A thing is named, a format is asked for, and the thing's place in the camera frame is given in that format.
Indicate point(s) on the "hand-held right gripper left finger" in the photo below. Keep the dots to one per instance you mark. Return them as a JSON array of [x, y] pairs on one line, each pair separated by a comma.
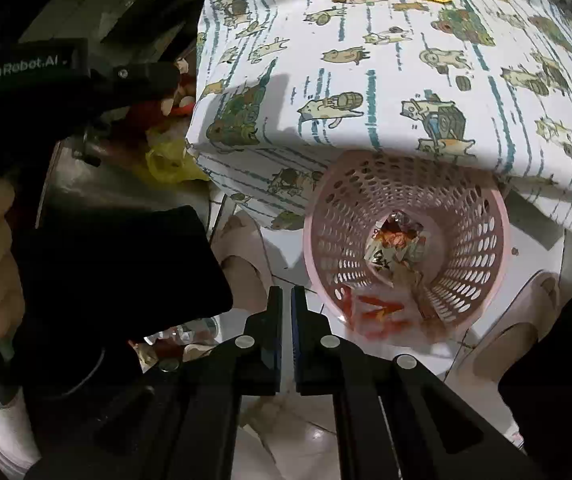
[[271, 340]]

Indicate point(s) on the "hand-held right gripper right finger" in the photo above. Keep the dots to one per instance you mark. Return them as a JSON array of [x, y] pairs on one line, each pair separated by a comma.
[[302, 340]]

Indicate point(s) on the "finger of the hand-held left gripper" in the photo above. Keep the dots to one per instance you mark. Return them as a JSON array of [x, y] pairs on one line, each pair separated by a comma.
[[140, 82]]

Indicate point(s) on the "red snack wrapper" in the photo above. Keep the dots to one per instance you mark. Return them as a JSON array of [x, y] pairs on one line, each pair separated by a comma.
[[378, 310]]

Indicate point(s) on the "pink plastic basket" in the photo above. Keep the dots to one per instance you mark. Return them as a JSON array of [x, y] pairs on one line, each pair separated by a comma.
[[466, 220]]

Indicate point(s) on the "red bowl of potatoes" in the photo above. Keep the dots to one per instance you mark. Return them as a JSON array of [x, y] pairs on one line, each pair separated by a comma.
[[153, 110]]

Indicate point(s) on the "clear plastic bottle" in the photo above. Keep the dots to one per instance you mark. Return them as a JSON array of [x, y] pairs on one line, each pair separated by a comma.
[[185, 333]]

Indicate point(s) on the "yellow plastic bag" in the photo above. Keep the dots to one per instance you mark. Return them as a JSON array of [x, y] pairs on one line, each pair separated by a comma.
[[170, 162]]

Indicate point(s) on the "pink slipper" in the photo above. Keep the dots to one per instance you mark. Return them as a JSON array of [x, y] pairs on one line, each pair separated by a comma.
[[516, 320], [241, 255]]

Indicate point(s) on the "animal printed cloth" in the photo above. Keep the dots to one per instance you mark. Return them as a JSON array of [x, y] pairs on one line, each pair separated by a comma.
[[366, 60]]

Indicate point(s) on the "person's black trouser leg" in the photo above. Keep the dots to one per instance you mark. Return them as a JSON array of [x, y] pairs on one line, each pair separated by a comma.
[[566, 385]]

